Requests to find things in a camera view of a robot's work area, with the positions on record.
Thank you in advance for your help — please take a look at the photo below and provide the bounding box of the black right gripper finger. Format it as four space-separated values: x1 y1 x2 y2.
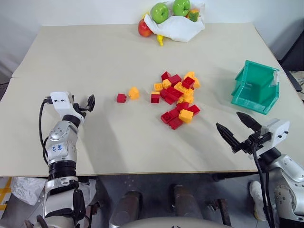
216 122 241 146
236 111 262 132

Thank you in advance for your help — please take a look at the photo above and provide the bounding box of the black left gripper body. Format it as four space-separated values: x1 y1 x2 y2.
70 95 93 119

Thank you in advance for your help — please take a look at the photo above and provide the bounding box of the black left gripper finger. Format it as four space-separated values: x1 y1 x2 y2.
86 94 96 112

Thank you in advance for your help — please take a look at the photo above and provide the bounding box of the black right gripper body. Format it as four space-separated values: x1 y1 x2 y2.
231 132 272 155

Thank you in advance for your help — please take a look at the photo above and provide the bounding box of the green plastic bin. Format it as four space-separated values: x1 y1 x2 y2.
230 59 281 116

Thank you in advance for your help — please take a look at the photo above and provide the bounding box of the white sneaker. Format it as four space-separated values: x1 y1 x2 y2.
248 180 267 222

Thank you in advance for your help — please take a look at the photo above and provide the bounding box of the yellow plastic toy brick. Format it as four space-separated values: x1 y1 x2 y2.
173 82 194 97

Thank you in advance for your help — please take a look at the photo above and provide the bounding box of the red plastic toy brick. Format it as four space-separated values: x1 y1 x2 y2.
166 86 184 98

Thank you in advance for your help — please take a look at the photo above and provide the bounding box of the black chair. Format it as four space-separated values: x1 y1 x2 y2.
279 30 304 93

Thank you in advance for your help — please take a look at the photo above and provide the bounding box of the red orange toy fruit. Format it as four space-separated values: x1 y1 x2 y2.
138 19 153 38

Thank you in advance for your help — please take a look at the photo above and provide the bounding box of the crumpled white plastic sheet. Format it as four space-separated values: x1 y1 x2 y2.
10 176 46 206

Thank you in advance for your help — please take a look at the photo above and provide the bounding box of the pale rounded robot torso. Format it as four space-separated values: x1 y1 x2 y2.
111 217 230 228

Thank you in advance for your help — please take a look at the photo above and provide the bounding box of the green toy apple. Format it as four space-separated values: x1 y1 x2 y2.
172 0 191 18
151 2 170 24

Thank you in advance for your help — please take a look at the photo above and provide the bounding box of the white plastic bag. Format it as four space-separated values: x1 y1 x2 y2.
144 0 206 43

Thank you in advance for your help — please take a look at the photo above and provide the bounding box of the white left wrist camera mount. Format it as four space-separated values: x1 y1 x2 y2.
49 91 86 124

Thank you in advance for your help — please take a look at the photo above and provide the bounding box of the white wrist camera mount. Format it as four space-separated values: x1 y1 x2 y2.
49 91 86 124
247 118 291 160

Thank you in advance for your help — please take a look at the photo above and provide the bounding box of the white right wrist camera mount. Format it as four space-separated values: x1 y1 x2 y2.
247 118 291 160

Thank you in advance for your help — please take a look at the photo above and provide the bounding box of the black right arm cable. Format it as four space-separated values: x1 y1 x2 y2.
252 140 276 228

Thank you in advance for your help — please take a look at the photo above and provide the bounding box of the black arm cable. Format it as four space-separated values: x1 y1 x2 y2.
38 96 53 165
252 140 276 228

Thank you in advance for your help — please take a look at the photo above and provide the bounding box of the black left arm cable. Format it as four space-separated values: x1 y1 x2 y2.
38 96 53 165

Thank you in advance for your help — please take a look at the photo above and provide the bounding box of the dark rusty metal bracket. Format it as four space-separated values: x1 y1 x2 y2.
207 198 233 227

